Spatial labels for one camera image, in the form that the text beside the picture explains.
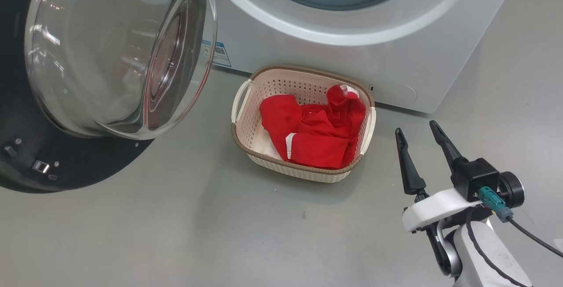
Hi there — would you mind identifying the white washing machine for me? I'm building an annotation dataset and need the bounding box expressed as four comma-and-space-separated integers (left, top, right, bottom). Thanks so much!
203, 0, 524, 114

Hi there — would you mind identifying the beige perforated laundry basket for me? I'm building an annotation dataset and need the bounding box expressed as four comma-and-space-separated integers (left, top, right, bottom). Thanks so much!
231, 65, 377, 184

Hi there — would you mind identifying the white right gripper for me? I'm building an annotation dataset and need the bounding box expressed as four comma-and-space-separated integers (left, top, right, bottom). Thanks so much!
395, 120, 483, 234

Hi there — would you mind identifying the blue white label sticker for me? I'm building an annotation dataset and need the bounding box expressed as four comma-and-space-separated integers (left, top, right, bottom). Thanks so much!
202, 39, 233, 68

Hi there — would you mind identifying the black cable with teal connector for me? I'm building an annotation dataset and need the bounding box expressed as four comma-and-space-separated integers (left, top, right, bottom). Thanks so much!
479, 186, 563, 259

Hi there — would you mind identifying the red garment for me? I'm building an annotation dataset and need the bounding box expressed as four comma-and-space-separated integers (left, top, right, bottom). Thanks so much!
260, 84, 367, 170

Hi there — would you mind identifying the white cloth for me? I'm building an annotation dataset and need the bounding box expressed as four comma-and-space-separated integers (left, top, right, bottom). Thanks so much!
252, 124, 285, 161

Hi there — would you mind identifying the dark grey glass washing machine door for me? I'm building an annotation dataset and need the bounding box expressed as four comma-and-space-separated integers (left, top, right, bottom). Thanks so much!
0, 0, 218, 194

